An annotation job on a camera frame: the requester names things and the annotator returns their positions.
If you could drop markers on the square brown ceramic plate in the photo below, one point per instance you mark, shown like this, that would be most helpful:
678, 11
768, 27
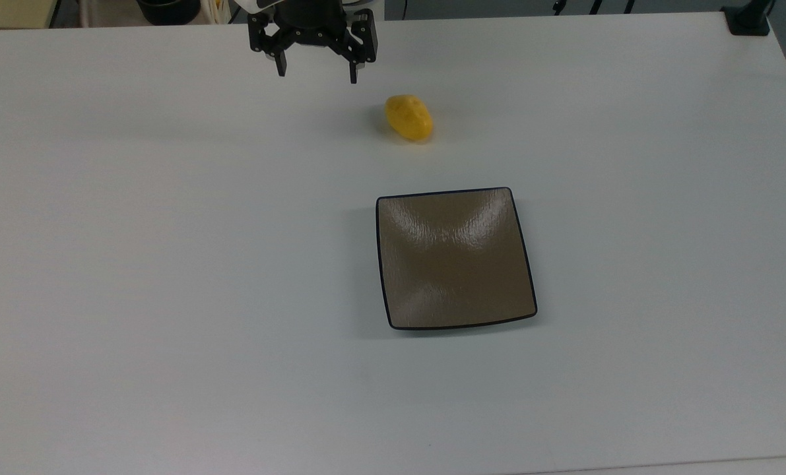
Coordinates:
455, 258

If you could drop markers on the black table clamp mount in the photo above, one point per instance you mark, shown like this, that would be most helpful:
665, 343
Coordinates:
749, 18

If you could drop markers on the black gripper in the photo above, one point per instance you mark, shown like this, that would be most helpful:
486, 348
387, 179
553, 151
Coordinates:
308, 20

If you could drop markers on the beige wooden board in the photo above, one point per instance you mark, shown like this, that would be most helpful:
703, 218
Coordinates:
11, 12

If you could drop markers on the yellow potato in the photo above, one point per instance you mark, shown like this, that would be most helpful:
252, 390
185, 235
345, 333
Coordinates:
408, 117

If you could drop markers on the black round bin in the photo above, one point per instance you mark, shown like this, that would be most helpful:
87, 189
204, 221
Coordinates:
168, 10

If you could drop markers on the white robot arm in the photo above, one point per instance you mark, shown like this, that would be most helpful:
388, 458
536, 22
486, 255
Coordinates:
258, 5

